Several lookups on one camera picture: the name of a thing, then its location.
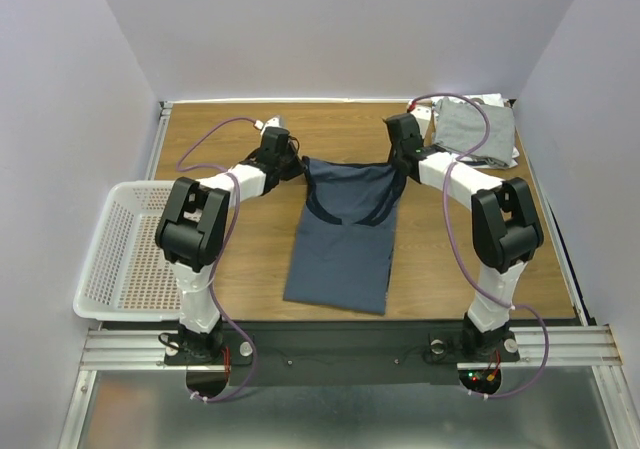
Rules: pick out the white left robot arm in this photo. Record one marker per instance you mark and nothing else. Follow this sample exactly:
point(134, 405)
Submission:
point(194, 229)

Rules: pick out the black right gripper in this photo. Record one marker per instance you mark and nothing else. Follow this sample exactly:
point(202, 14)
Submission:
point(400, 163)

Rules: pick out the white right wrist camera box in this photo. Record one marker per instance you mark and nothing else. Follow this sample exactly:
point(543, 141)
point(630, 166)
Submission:
point(424, 114)

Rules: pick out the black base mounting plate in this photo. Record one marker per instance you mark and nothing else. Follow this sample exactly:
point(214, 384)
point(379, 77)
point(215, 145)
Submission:
point(280, 354)

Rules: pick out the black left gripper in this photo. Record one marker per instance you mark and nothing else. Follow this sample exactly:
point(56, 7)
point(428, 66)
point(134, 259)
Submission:
point(299, 167)

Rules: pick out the folded grey tank top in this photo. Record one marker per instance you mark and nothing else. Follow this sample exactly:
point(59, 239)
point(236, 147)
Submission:
point(459, 127)

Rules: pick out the blue tank top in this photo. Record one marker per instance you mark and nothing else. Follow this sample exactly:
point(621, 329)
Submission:
point(344, 244)

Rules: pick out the white plastic basket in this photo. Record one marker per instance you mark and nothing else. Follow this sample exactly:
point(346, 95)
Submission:
point(125, 277)

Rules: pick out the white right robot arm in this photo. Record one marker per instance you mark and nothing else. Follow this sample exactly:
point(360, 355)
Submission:
point(505, 227)

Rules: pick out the folded white printed tank top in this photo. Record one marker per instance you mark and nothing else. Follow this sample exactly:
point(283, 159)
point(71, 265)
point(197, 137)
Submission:
point(492, 99)

